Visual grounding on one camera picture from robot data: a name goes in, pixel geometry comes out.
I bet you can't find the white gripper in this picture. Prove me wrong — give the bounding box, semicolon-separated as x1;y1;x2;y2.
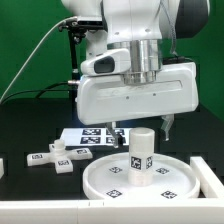
77;62;198;148

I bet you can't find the white round table top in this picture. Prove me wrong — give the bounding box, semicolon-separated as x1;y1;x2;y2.
83;153;200;201

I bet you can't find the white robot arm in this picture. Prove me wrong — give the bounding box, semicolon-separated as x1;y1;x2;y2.
61;0;210;147

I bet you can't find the white marker tag sheet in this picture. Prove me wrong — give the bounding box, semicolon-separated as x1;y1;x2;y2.
59;127;132;147

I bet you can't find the small white block left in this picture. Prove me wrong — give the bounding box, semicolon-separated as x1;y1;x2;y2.
0;158;4;179

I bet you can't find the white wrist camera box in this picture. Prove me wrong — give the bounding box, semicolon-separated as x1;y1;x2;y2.
81;48;131;76

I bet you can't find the black cable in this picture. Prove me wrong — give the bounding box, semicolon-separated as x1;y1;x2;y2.
0;81;72;105

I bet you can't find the white L-shaped frame border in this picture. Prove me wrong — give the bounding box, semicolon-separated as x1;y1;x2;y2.
0;157;224;224

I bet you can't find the white cable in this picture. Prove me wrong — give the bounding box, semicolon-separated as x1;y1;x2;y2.
0;15;78;103

